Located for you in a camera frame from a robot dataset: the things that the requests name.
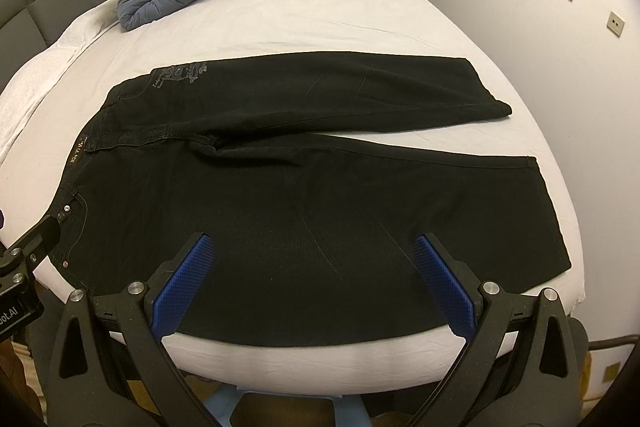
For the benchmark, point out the black jeans pants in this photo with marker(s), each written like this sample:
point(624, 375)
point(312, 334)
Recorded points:
point(312, 227)

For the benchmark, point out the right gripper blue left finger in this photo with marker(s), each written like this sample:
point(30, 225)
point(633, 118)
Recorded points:
point(174, 284)

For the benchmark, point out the grey padded headboard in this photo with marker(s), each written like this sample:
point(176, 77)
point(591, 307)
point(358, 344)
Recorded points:
point(29, 27)

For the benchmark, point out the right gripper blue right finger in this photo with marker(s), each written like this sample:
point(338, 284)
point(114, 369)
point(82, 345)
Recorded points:
point(451, 283)

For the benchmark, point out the lower wall socket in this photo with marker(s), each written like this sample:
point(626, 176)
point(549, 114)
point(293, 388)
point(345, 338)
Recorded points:
point(615, 24)

